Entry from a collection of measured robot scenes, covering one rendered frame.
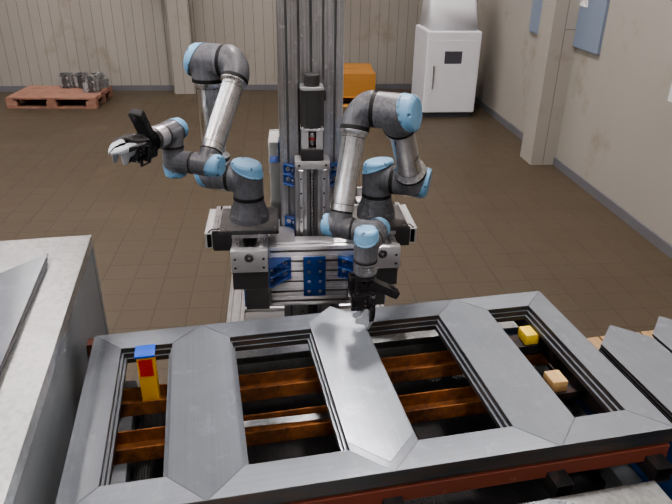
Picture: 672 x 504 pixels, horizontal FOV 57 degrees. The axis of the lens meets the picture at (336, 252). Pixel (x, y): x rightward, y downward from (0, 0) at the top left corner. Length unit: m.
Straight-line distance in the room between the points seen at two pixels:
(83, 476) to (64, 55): 8.79
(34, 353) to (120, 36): 8.32
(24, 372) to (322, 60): 1.47
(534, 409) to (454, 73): 6.68
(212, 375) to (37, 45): 8.64
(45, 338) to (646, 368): 1.75
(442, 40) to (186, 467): 7.01
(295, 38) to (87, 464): 1.57
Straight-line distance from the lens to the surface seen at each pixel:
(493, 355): 2.03
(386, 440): 1.68
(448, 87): 8.23
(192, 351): 2.01
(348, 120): 2.03
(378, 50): 9.79
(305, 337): 2.09
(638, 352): 2.23
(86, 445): 1.76
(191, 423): 1.75
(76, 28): 10.02
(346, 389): 1.83
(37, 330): 1.89
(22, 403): 1.64
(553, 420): 1.83
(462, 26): 8.24
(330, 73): 2.44
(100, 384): 1.95
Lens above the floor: 2.01
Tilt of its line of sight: 26 degrees down
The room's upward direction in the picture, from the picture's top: 1 degrees clockwise
